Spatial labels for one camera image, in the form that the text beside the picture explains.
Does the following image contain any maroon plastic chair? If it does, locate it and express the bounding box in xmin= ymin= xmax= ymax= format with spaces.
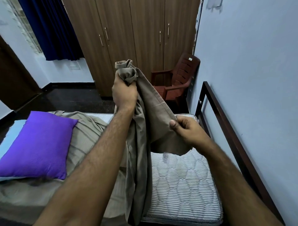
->
xmin=151 ymin=53 xmax=201 ymax=105

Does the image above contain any person's right hand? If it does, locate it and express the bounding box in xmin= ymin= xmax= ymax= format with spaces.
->
xmin=169 ymin=115 xmax=211 ymax=152

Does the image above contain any brown wooden wardrobe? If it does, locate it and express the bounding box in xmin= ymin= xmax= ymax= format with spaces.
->
xmin=63 ymin=0 xmax=201 ymax=97

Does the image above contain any dark wooden door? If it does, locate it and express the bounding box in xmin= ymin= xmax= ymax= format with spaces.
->
xmin=0 ymin=35 xmax=42 ymax=111

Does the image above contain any white window grille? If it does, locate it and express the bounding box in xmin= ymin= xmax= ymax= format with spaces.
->
xmin=7 ymin=0 xmax=43 ymax=54

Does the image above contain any white striped mattress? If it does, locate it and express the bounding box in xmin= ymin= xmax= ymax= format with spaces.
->
xmin=86 ymin=113 xmax=224 ymax=224

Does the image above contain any dark wooden bed frame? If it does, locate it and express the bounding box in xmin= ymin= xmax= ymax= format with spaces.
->
xmin=195 ymin=81 xmax=286 ymax=225

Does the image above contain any purple dotted pillow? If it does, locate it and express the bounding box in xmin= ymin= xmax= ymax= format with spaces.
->
xmin=0 ymin=111 xmax=79 ymax=180

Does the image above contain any light blue pillow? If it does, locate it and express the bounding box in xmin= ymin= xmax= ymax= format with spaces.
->
xmin=0 ymin=120 xmax=27 ymax=182

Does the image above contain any person's right forearm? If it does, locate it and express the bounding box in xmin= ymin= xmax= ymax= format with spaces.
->
xmin=202 ymin=139 xmax=283 ymax=226

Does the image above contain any person's left hand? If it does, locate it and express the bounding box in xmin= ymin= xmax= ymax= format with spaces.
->
xmin=111 ymin=70 xmax=139 ymax=112

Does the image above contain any person's left forearm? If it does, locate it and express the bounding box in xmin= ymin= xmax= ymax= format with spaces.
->
xmin=34 ymin=108 xmax=137 ymax=226

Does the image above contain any beige striped bed sheet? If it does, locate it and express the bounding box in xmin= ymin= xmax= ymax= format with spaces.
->
xmin=0 ymin=59 xmax=194 ymax=226

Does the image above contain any printed wall poster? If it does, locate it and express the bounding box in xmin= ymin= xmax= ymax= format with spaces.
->
xmin=192 ymin=0 xmax=203 ymax=51

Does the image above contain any dark blue curtain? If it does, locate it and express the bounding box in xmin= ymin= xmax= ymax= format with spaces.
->
xmin=18 ymin=0 xmax=84 ymax=61

